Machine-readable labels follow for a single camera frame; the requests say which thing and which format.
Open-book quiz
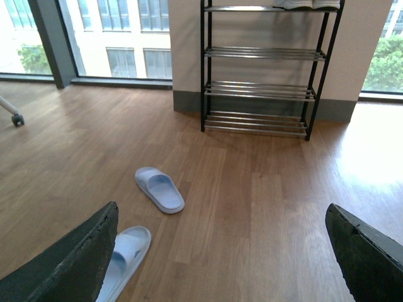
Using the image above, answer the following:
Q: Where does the grey sneaker white sole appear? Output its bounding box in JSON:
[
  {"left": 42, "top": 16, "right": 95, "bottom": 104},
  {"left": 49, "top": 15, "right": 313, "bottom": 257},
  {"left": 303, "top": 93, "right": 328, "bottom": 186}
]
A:
[{"left": 312, "top": 0, "right": 340, "bottom": 9}]

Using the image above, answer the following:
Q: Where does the white leg with caster wheel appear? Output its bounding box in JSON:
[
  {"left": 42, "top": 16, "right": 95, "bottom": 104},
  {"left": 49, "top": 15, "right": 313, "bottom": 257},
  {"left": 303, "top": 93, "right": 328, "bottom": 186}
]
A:
[{"left": 0, "top": 96, "right": 25, "bottom": 127}]

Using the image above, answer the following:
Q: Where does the black metal shoe rack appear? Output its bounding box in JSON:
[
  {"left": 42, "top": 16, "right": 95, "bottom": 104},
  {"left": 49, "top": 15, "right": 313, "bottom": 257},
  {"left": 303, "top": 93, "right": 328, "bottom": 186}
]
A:
[{"left": 200, "top": 1, "right": 344, "bottom": 141}]

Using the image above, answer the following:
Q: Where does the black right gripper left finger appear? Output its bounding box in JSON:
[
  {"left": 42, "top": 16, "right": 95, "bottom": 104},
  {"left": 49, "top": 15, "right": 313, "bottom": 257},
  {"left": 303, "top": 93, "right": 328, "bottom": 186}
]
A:
[{"left": 1, "top": 201, "right": 119, "bottom": 301}]

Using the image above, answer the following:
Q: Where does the light blue slide slipper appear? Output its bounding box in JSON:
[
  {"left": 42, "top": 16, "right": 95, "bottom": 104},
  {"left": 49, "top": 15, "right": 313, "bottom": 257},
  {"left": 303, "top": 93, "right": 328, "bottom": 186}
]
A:
[{"left": 135, "top": 167, "right": 185, "bottom": 214}]

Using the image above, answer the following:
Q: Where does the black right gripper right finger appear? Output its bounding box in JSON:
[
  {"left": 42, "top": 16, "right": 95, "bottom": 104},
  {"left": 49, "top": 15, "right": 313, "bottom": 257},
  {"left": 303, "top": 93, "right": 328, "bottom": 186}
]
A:
[{"left": 325, "top": 203, "right": 402, "bottom": 301}]

